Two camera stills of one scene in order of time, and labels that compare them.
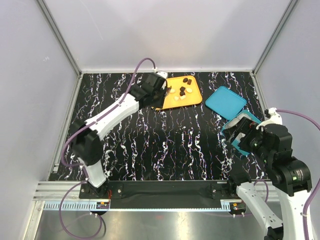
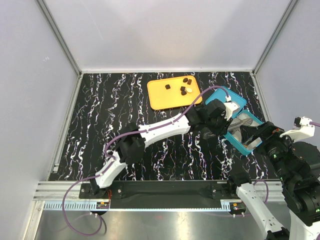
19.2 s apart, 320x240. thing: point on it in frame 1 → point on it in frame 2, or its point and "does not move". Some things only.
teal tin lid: [225, 102] does not move
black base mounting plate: [162, 194] does not move
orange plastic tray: [184, 91] does not move
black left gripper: [160, 103] → [222, 130]
